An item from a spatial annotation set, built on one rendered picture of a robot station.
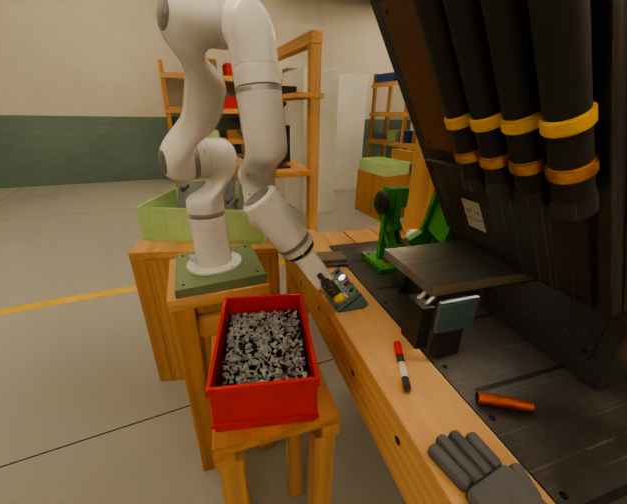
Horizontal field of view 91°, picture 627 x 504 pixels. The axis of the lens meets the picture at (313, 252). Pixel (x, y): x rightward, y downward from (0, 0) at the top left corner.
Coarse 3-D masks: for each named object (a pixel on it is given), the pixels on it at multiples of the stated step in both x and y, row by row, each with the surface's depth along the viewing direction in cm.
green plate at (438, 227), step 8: (432, 200) 74; (432, 208) 75; (440, 208) 73; (424, 216) 78; (432, 216) 76; (440, 216) 74; (424, 224) 78; (432, 224) 77; (440, 224) 74; (424, 232) 80; (432, 232) 77; (440, 232) 74; (448, 232) 72; (440, 240) 75; (448, 240) 73; (456, 240) 74
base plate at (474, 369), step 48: (384, 288) 93; (480, 336) 74; (480, 384) 61; (528, 384) 61; (576, 384) 61; (624, 384) 61; (528, 432) 52; (576, 432) 52; (624, 432) 52; (576, 480) 45; (624, 480) 45
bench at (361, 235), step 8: (328, 232) 142; (336, 232) 142; (344, 232) 143; (352, 232) 143; (360, 232) 143; (368, 232) 143; (376, 232) 143; (400, 232) 144; (328, 240) 133; (336, 240) 134; (344, 240) 134; (352, 240) 135; (360, 240) 134; (368, 240) 134; (376, 240) 134; (288, 272) 139; (288, 280) 141; (288, 288) 143; (296, 288) 139; (304, 304) 144
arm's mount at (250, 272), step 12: (192, 252) 120; (240, 252) 120; (252, 252) 119; (180, 264) 111; (240, 264) 110; (252, 264) 110; (180, 276) 103; (192, 276) 102; (204, 276) 102; (216, 276) 102; (228, 276) 102; (240, 276) 102; (252, 276) 102; (264, 276) 104; (180, 288) 95; (192, 288) 96; (204, 288) 97; (216, 288) 99; (228, 288) 100
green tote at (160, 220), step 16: (176, 192) 184; (144, 208) 146; (160, 208) 145; (176, 208) 145; (144, 224) 150; (160, 224) 149; (176, 224) 149; (240, 224) 147; (160, 240) 153; (176, 240) 152; (240, 240) 150; (256, 240) 150
